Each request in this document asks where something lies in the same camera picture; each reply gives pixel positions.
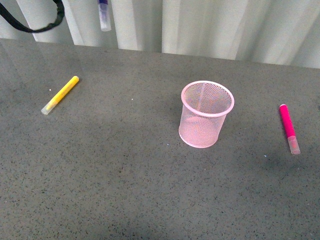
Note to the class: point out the purple highlighter pen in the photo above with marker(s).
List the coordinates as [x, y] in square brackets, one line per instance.
[104, 15]

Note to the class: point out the pink highlighter pen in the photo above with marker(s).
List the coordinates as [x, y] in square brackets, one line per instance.
[289, 129]

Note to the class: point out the pink mesh pen cup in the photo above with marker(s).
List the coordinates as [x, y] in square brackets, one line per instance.
[205, 105]

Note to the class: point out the yellow highlighter pen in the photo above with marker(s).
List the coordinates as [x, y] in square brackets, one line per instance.
[60, 95]

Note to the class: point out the white pleated curtain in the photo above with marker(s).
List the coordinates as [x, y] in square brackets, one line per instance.
[283, 32]

